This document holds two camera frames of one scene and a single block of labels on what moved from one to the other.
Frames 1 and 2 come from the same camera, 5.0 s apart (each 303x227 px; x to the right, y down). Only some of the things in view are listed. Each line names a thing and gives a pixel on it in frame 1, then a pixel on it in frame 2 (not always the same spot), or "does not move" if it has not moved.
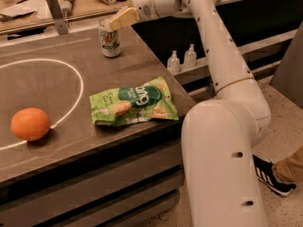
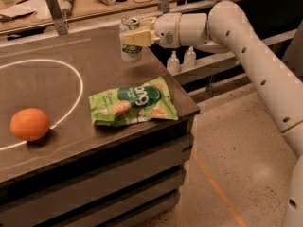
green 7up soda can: [110, 39] → [130, 53]
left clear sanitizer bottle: [173, 63] does not move
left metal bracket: [57, 13] does not move
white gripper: [141, 0] → [167, 28]
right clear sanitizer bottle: [190, 57] does not move
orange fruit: [29, 124] does not move
